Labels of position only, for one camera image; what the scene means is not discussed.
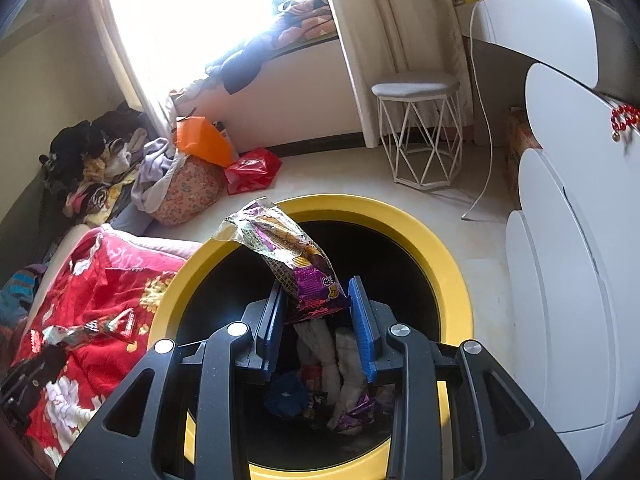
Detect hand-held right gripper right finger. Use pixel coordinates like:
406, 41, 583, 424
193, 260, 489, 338
348, 276, 583, 480

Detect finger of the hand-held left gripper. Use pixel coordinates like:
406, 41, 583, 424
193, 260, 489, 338
22, 346, 68, 391

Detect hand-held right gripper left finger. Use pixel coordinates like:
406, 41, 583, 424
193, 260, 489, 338
55, 280, 288, 480

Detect large white foam net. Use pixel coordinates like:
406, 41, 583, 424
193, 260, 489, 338
295, 322, 336, 396

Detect silver red snack wrapper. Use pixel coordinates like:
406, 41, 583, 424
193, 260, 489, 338
42, 309, 137, 352

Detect blue plastic scrap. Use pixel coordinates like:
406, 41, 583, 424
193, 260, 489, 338
264, 372, 308, 418

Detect purple snack wrapper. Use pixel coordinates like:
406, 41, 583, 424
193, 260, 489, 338
214, 199, 352, 325

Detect dark snack wrapper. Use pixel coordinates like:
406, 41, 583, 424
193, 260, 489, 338
327, 392, 381, 433

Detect yellow rimmed black trash bin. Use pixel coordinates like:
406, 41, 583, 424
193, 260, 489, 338
147, 195, 475, 480

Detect blue patterned cloth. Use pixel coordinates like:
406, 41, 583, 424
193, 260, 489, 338
0, 265, 46, 326

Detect red floral blanket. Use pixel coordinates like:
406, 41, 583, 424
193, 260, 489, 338
10, 225, 201, 461

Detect beige bed sheet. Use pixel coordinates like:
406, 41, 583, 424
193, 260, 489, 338
25, 222, 103, 321

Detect floral fabric bag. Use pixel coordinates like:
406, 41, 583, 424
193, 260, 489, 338
150, 155, 226, 226

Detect red printed shopping bag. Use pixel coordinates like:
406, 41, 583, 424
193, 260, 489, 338
224, 147, 283, 196

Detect grey bed headboard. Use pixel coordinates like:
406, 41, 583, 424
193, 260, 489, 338
0, 170, 61, 261

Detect orange bag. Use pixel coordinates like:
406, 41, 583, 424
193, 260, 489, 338
172, 116, 241, 168

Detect grey white garment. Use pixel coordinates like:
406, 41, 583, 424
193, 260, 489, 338
131, 137, 188, 213

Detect white scalloped cabinet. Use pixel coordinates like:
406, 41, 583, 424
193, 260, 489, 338
505, 62, 640, 433

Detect pile of clothes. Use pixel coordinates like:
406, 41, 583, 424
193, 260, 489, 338
42, 102, 151, 226

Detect white window seat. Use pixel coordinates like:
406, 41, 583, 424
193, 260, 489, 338
170, 32, 366, 156

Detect dark jackets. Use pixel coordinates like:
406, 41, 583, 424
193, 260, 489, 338
205, 30, 281, 96

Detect cream curtain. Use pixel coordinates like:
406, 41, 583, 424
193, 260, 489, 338
320, 0, 473, 151
87, 0, 176, 121

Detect orange patterned quilt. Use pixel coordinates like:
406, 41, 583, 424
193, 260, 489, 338
272, 0, 341, 46

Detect window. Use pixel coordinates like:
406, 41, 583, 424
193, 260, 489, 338
102, 0, 331, 96

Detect red bead ornament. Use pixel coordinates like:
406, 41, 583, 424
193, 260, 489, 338
610, 105, 640, 133

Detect white desk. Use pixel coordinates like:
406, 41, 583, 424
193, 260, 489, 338
460, 0, 640, 151

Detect white wire stool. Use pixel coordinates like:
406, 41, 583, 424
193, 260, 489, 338
371, 71, 463, 191

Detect white cable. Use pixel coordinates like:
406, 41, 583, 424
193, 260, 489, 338
460, 2, 496, 221

